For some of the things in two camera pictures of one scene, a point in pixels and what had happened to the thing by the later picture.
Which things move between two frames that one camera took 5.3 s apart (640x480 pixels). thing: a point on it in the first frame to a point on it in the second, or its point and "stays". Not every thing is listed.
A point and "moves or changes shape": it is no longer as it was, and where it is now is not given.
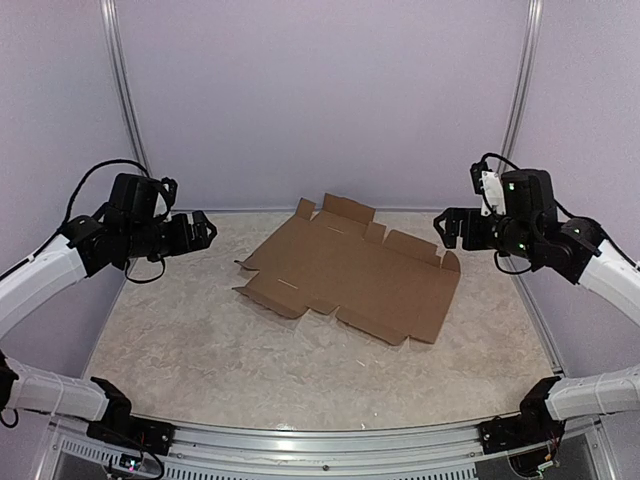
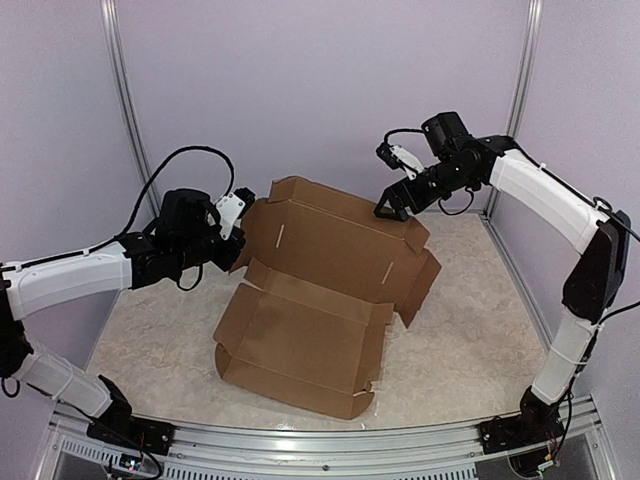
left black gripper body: (144, 241) to (226, 260)
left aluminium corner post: (110, 13) stays
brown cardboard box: (388, 284) moves or changes shape
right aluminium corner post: (532, 37) stays
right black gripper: (471, 241) to (417, 203)
